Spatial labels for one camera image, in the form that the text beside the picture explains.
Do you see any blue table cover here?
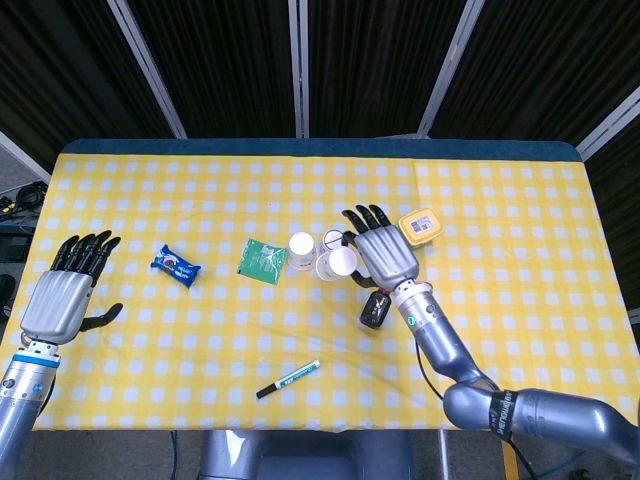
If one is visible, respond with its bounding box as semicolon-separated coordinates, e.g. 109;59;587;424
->
58;137;586;163

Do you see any black cable bundle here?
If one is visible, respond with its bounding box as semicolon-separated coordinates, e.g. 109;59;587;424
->
0;180;49;216

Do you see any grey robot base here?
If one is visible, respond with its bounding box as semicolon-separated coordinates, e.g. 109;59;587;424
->
199;429;416;480

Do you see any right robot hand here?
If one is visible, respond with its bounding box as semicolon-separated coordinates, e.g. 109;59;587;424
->
341;203;420;291

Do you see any blue cookie packet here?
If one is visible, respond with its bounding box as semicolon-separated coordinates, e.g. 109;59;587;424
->
150;243;202;289

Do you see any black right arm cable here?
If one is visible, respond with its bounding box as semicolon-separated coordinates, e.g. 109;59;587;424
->
413;329;447;402

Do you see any dark sauce bottle red cap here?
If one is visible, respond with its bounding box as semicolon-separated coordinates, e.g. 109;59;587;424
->
359;287;394;330

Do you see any green white marker pen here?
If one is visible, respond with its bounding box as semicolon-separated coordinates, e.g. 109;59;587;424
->
255;359;322;400

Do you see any white paper cup blue print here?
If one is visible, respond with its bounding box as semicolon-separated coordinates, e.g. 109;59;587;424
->
287;231;317;271

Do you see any green tub yellow lid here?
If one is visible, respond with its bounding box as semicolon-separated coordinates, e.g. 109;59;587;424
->
398;208;444;249

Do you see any upside-down floral paper cup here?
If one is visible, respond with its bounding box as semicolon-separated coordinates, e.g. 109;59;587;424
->
319;228;352;257

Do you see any yellow white checkered tablecloth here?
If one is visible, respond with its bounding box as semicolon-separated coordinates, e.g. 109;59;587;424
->
9;152;640;435

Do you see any white paper cup green flower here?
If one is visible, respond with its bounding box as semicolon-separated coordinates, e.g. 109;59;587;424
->
314;246;358;281

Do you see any green foil sachet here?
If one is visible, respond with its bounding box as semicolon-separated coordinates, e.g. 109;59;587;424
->
236;237;288;286

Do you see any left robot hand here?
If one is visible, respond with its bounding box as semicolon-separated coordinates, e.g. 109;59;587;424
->
19;229;124;345

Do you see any white partition post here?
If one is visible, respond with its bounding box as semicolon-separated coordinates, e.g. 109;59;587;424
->
0;129;52;187
287;0;311;139
574;84;640;162
107;0;188;139
417;0;486;139

